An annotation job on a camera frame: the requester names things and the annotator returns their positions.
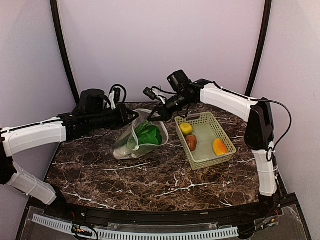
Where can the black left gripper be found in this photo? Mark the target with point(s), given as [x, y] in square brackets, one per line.
[123, 110]

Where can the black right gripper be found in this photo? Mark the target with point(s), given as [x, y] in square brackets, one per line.
[165, 114]

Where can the green bok choy toy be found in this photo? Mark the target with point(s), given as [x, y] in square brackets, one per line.
[137, 142]

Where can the clear zip top bag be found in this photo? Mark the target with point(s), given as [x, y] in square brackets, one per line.
[143, 114]

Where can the yellow round bun toy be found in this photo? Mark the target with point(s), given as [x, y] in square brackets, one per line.
[186, 129]

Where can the brown potato toy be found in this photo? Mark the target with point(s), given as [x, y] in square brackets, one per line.
[191, 141]

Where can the beige plastic basket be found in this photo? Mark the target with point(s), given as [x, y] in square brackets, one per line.
[206, 129]

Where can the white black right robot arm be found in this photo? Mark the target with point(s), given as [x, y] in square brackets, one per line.
[257, 113]

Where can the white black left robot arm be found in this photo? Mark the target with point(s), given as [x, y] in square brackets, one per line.
[18, 139]

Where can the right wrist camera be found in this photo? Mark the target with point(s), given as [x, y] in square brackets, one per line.
[154, 93]

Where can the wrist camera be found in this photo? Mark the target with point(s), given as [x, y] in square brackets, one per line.
[115, 94]
[154, 93]

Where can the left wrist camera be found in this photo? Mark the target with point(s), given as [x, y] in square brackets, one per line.
[115, 94]

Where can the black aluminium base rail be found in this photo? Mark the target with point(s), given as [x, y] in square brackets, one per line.
[94, 216]

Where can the grey slotted cable duct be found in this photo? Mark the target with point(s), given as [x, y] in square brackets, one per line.
[115, 231]

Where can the right black frame post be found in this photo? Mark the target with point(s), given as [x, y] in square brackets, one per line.
[260, 47]

